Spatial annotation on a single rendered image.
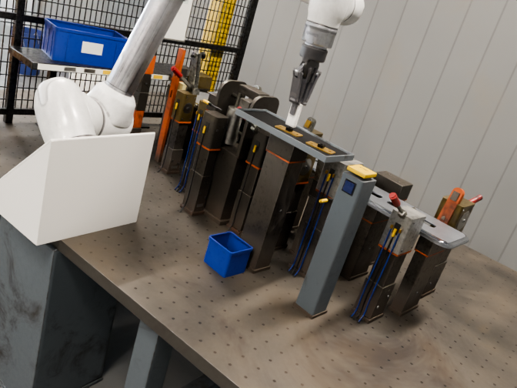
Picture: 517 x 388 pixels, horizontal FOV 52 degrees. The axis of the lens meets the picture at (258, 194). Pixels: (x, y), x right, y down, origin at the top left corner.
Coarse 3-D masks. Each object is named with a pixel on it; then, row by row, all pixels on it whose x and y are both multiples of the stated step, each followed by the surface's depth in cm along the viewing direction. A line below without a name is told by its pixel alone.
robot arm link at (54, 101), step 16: (48, 80) 165; (64, 80) 166; (48, 96) 162; (64, 96) 162; (80, 96) 167; (48, 112) 161; (64, 112) 161; (80, 112) 164; (96, 112) 172; (48, 128) 161; (64, 128) 160; (80, 128) 162; (96, 128) 171
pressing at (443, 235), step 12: (204, 96) 237; (312, 168) 184; (384, 192) 182; (372, 204) 168; (384, 204) 171; (408, 204) 178; (432, 228) 163; (444, 228) 166; (432, 240) 156; (444, 240) 155; (456, 240) 159; (468, 240) 163
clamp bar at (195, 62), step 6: (192, 54) 207; (198, 54) 206; (204, 54) 209; (192, 60) 209; (198, 60) 208; (192, 66) 210; (198, 66) 209; (192, 72) 211; (198, 72) 211; (192, 78) 212; (198, 78) 212; (192, 84) 212; (192, 90) 213
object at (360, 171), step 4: (348, 168) 141; (352, 168) 140; (356, 168) 141; (360, 168) 142; (364, 168) 143; (356, 172) 140; (360, 172) 139; (364, 172) 139; (368, 172) 140; (372, 172) 141; (360, 176) 141; (364, 176) 138; (368, 176) 139; (372, 176) 141
